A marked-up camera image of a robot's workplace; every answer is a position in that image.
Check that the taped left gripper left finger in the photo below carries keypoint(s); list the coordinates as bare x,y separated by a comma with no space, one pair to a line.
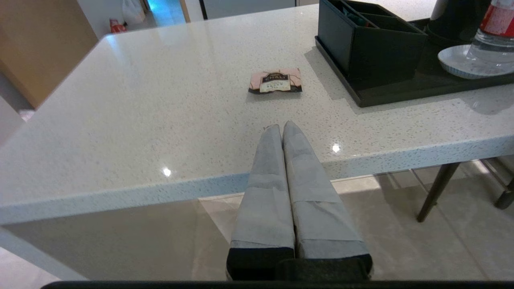
265,200

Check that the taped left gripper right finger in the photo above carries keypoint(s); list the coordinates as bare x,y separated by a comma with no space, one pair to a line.
317,208

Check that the pink tea bag packet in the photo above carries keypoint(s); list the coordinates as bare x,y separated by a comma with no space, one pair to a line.
275,81

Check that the clear water bottle red cap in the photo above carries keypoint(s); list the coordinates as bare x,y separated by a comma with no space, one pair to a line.
496,36

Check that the black electric kettle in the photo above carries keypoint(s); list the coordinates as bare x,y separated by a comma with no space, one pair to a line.
453,20

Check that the dark table leg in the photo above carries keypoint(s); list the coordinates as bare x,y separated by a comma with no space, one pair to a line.
505,196
437,188

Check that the black rectangular serving tray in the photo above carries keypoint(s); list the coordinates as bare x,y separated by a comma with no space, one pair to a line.
401,94

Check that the black compartment organizer box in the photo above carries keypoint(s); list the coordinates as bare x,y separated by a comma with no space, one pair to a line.
381,56

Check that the dark teal sachet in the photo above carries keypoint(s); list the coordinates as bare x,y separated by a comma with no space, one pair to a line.
352,15

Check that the red plastic bag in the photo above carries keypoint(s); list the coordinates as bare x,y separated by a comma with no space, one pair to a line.
117,26

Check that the white plastic bag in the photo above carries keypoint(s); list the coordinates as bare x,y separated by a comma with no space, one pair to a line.
133,11

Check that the pale pink white bag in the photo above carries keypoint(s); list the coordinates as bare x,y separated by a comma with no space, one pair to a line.
26,115

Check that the brown wooden door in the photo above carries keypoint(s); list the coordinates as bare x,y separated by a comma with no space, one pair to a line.
44,44

